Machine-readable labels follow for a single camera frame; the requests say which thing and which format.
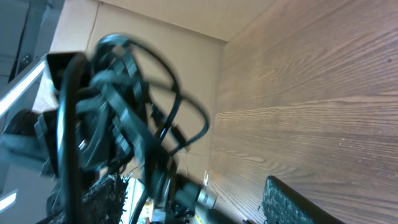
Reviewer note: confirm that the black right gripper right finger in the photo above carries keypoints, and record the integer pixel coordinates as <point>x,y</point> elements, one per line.
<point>282,204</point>

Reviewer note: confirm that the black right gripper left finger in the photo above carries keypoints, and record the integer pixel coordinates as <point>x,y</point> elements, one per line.
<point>101,203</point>

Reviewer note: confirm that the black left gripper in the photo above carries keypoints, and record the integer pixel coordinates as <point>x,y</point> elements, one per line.
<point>30,139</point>

